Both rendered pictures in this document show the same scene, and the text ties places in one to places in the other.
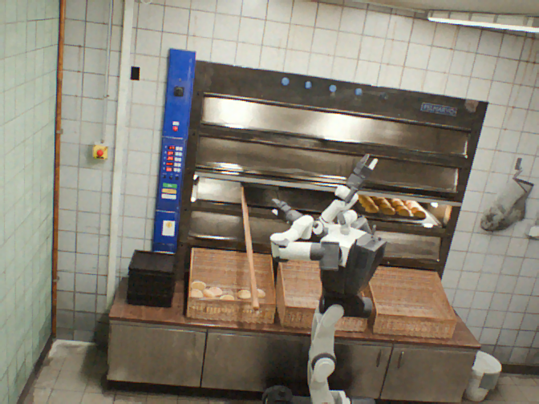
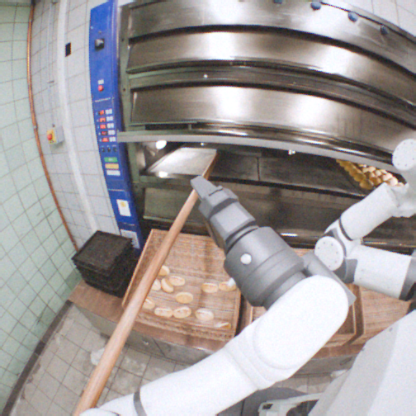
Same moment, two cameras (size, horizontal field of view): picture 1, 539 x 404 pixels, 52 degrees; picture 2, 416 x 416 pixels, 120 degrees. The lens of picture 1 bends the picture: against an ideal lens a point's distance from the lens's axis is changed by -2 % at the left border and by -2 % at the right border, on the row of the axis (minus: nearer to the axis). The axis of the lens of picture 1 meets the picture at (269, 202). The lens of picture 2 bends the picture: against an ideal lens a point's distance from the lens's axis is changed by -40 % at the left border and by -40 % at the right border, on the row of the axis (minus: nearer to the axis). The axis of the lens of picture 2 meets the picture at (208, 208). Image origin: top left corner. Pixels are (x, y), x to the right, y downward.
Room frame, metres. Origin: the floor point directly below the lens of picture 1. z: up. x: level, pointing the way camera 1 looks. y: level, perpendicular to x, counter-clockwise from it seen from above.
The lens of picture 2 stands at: (2.81, -0.14, 1.57)
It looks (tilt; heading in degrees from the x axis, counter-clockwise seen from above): 33 degrees down; 20
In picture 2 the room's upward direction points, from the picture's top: straight up
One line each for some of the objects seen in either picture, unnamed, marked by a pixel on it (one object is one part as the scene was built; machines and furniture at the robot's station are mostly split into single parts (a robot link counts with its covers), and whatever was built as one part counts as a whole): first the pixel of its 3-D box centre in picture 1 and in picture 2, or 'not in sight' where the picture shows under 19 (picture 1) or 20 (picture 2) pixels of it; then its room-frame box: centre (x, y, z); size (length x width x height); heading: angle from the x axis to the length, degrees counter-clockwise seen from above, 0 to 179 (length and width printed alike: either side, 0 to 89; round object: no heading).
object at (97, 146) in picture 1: (101, 151); (54, 134); (3.45, 1.10, 1.46); 0.10 x 0.07 x 0.10; 98
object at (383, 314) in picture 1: (406, 300); (386, 296); (3.50, -1.03, 0.72); 0.56 x 0.49 x 0.28; 97
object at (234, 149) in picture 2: (241, 177); (224, 144); (4.22, 0.24, 1.20); 0.55 x 0.36 x 0.03; 97
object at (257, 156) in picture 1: (332, 164); (333, 117); (3.69, -0.38, 1.54); 1.79 x 0.11 x 0.19; 98
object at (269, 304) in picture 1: (231, 284); (187, 282); (3.35, 0.17, 0.72); 0.56 x 0.49 x 0.28; 99
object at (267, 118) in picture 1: (339, 127); (338, 59); (3.69, -0.38, 1.80); 1.79 x 0.11 x 0.19; 98
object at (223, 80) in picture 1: (344, 96); (334, 21); (3.71, -0.37, 1.99); 1.80 x 0.08 x 0.21; 98
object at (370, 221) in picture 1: (322, 216); (315, 194); (3.71, -0.37, 1.16); 1.80 x 0.06 x 0.04; 98
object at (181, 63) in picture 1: (177, 172); (176, 146); (4.47, 0.79, 1.07); 1.93 x 0.16 x 2.15; 8
